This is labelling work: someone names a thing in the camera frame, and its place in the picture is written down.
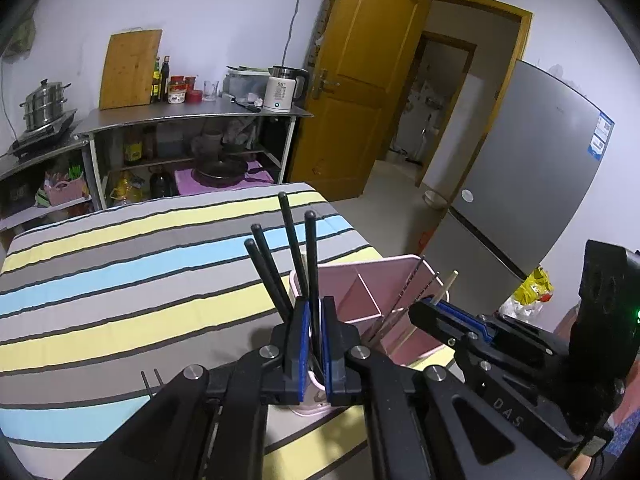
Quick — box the metal chopstick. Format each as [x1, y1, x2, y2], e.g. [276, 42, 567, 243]
[367, 256, 424, 346]
[370, 272, 439, 347]

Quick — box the black chopstick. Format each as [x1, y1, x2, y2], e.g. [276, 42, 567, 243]
[250, 223, 294, 313]
[140, 367, 165, 399]
[305, 210, 323, 382]
[278, 192, 309, 299]
[244, 238, 292, 322]

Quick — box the beige wooden chopstick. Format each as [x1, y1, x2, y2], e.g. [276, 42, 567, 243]
[432, 270, 459, 306]

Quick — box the metal kitchen shelf table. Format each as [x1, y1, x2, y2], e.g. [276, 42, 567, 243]
[71, 91, 316, 212]

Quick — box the pink plastic utensil basket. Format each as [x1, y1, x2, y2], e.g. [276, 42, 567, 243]
[287, 253, 452, 418]

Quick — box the grey refrigerator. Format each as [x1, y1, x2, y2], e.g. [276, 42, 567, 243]
[424, 62, 614, 314]

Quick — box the striped tablecloth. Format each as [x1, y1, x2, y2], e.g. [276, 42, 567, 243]
[1, 183, 385, 479]

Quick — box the black frying pan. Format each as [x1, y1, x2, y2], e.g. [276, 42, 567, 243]
[192, 157, 264, 188]

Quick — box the yellow wooden door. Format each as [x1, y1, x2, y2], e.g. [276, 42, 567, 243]
[290, 0, 431, 200]

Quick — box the white electric kettle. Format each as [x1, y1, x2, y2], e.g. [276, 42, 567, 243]
[262, 65, 309, 112]

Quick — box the clear storage container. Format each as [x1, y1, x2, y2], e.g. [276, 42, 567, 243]
[221, 66, 270, 107]

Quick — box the low grey side shelf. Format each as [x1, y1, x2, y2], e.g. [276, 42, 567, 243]
[1, 134, 99, 232]

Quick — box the green-yellow oil bottle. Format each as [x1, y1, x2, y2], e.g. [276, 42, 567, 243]
[150, 58, 160, 103]

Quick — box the clear drinking glass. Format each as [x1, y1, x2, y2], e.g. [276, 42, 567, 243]
[203, 80, 219, 102]

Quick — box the red lidded jar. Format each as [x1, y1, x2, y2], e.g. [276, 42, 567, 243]
[166, 76, 196, 104]

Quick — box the dark oil bottle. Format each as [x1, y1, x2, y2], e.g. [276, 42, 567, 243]
[160, 55, 170, 102]

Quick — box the stainless steel steamer pot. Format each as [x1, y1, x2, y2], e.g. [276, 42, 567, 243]
[20, 79, 70, 131]

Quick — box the bamboo cutting board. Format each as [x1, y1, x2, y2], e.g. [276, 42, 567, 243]
[99, 29, 162, 110]

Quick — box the green hanging cloth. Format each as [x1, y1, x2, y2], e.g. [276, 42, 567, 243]
[2, 6, 37, 58]

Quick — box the black cable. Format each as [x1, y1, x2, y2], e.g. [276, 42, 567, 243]
[282, 0, 317, 68]

